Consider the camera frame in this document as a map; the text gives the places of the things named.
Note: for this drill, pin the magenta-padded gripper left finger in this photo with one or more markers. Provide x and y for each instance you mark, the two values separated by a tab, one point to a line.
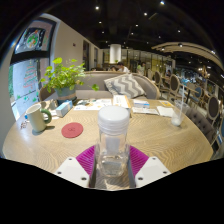
71	171

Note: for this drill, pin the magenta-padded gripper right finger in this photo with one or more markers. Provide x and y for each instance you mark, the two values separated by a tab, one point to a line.
151	171

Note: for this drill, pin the clear bottle with white cap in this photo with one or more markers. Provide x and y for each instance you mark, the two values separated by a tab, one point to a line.
113	133

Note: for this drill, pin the flat round red coaster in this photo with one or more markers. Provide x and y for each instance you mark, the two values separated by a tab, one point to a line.
72	130

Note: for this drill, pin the clear plastic cup with straw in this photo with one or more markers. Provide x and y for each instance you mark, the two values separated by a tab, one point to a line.
176	118

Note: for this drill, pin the printed white leaflet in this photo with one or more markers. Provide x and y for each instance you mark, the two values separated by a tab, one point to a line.
145	110

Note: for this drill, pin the white paper napkin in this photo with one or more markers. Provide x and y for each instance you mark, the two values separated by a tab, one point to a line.
165	111

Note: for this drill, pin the small blue white box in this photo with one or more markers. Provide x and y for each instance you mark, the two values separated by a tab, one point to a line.
63	108

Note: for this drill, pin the pill blister pack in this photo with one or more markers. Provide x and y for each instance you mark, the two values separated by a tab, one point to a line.
24	125

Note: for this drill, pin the blue white leaflet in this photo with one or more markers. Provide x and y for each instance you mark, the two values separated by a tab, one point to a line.
141	103

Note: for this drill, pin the grey tufted chair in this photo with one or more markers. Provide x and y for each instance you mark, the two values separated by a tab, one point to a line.
200	121

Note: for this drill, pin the yellow card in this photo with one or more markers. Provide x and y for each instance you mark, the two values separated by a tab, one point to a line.
166	103

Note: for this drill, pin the white orange carton box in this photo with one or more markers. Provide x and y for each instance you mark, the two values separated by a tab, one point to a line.
120	101

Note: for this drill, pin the grey chevron cushion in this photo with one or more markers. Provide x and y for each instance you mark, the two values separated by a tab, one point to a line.
125	86

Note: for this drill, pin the group of round-backed chairs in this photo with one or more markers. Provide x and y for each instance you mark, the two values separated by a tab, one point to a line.
174	83

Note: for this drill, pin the potted green leafy plant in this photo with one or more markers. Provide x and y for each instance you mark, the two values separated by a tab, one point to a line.
65	78

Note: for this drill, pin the person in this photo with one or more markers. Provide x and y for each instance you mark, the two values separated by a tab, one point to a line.
122	68
141	68

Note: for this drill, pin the framed food poster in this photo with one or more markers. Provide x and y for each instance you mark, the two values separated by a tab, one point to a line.
35	37

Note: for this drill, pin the group of ceiling lights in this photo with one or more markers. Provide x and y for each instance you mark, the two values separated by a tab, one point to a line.
145	14

